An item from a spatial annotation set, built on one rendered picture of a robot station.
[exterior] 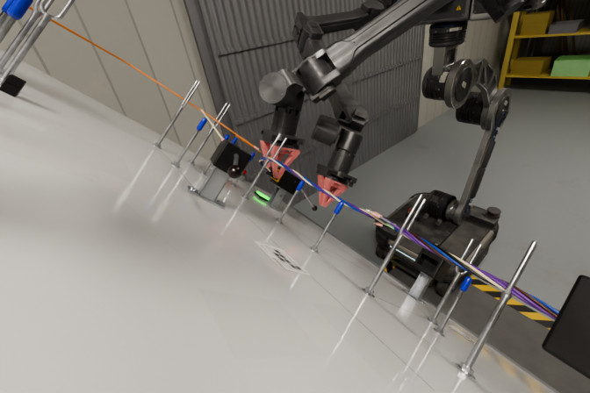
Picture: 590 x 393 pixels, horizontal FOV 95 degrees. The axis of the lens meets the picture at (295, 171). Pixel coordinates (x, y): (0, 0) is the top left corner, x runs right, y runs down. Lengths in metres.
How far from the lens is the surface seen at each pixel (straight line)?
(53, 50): 1.78
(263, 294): 0.18
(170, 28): 1.86
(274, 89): 0.53
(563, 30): 5.40
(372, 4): 1.31
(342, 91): 0.82
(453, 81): 1.30
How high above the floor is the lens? 1.47
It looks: 29 degrees down
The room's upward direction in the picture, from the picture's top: 10 degrees counter-clockwise
